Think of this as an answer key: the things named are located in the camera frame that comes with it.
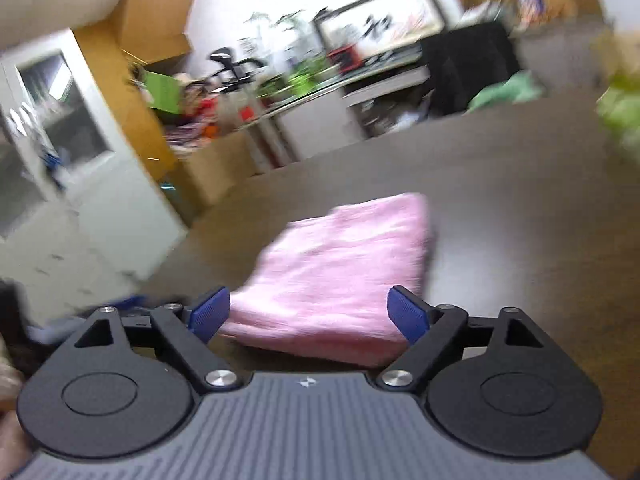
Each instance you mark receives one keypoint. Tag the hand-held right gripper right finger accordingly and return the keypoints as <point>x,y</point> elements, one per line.
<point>407,317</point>

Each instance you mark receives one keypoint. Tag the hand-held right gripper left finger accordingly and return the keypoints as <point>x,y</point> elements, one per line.
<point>210,312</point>

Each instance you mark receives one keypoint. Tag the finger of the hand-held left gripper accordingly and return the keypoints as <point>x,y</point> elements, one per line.
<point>127,303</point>

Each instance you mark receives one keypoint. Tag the pink towel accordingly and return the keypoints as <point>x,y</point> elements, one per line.
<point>340,270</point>

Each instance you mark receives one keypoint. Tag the person's left forearm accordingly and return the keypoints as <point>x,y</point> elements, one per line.
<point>10,430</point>

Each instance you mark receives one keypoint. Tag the large open cardboard box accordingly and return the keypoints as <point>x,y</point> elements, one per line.
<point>220,165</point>

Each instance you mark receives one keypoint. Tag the white glass door cabinet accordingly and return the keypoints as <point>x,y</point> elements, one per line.
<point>75,160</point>

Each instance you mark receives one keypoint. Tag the pile of colourful clutter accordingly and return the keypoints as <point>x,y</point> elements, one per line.
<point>192,120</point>

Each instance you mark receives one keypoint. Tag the green paper bag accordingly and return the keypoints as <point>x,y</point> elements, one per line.
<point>162,91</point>

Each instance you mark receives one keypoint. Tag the white sideboard cabinet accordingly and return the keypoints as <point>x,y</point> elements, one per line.
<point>320,120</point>

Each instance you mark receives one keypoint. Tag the green cloth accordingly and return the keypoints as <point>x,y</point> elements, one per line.
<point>505,92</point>

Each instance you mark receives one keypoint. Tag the small potted green plant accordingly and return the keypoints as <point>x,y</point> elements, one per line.
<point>302,80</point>

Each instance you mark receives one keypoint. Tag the black office chair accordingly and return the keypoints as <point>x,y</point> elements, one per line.
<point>467,65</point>

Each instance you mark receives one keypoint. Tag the brown wooden wardrobe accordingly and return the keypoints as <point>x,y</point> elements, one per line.
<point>145,25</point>

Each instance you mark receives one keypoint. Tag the tall palm plant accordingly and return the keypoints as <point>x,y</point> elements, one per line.
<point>272,27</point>

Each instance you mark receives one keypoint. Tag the green tissue pack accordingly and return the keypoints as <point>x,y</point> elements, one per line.
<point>620,105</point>

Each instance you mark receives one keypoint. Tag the framed calligraphy flower picture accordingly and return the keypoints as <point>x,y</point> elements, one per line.
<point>385,15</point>

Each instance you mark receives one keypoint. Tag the colourful printed small box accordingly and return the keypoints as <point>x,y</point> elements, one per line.
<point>530,2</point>

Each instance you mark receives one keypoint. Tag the upturned office chair frame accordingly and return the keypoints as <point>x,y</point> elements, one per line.
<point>232,62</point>

